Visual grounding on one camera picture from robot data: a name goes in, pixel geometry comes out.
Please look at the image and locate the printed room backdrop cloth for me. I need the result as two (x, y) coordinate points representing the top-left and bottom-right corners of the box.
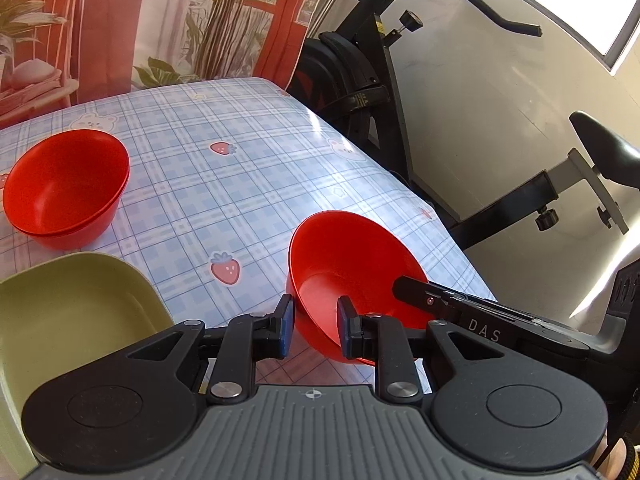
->
(0, 0), (341, 131)

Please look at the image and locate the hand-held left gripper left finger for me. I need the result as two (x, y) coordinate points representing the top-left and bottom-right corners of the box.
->
(127, 294), (297, 405)

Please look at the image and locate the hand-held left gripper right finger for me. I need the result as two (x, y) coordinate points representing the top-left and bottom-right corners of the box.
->
(336, 295), (501, 405)

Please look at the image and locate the dark framed window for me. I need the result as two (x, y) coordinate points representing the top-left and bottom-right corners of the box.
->
(495, 0), (640, 76)

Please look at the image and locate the person's right forearm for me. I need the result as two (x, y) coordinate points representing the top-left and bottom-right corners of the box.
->
(595, 435), (640, 480)

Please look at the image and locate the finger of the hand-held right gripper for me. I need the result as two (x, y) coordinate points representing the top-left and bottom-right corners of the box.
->
(392, 276), (468, 318)

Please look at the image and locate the black exercise bike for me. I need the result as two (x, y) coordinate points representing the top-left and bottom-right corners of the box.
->
(287, 0), (640, 251)

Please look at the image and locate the green plate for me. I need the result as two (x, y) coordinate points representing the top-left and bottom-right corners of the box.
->
(0, 252), (173, 476)

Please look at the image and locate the blue plaid tablecloth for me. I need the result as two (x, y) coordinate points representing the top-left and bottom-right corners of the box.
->
(0, 77), (496, 396)

